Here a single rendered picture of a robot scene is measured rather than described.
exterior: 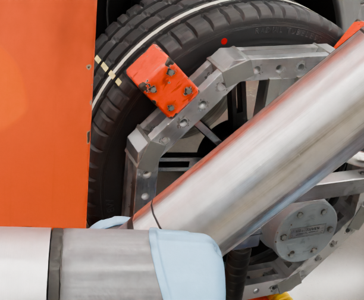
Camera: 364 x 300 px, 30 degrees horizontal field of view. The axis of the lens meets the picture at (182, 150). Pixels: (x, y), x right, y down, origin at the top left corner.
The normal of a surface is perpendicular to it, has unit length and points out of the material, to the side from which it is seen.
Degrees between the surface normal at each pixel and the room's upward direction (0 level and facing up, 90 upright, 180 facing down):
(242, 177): 65
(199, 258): 19
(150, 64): 45
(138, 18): 36
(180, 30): 30
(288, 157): 74
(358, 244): 0
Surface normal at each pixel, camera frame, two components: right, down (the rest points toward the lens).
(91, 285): 0.15, -0.20
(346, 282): 0.11, -0.88
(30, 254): 0.15, -0.68
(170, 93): 0.39, 0.47
